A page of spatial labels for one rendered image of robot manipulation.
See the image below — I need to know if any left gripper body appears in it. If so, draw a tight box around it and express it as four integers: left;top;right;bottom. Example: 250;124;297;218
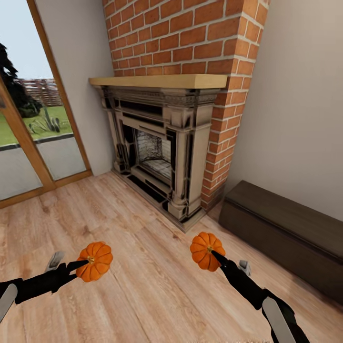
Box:
34;263;68;297

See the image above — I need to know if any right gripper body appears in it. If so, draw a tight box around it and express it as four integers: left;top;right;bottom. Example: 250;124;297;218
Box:
224;260;254;296

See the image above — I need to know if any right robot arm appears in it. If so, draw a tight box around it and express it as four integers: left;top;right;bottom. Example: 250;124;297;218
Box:
211;250;310;343

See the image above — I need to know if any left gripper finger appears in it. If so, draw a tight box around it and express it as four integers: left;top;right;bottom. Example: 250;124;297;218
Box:
62;274;77;285
67;260;89;276

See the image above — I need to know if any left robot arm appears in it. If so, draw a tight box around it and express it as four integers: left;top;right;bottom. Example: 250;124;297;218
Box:
0;251;89;323

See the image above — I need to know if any pumpkin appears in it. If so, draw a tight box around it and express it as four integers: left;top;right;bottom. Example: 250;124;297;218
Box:
190;232;226;272
76;242;113;282

